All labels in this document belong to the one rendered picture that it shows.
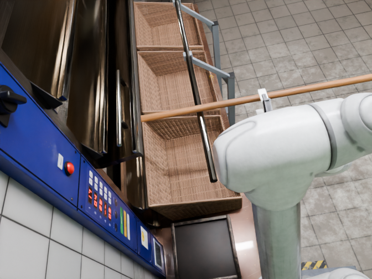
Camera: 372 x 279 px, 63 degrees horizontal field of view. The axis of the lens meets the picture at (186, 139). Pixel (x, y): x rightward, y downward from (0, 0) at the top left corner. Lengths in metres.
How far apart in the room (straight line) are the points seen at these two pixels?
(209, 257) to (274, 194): 0.92
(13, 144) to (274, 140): 0.44
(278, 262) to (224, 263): 0.70
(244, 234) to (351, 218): 1.00
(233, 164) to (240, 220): 1.21
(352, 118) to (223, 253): 1.03
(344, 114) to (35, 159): 0.55
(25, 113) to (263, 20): 3.29
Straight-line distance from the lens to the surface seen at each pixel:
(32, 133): 0.64
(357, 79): 1.48
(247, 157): 0.52
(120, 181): 1.23
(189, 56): 1.58
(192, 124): 1.88
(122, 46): 1.35
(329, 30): 3.65
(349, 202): 2.52
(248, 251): 1.68
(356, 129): 0.56
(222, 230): 1.48
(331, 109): 0.58
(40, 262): 0.67
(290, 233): 0.70
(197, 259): 1.46
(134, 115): 1.04
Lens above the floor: 2.23
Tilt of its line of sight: 57 degrees down
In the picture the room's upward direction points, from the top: 15 degrees counter-clockwise
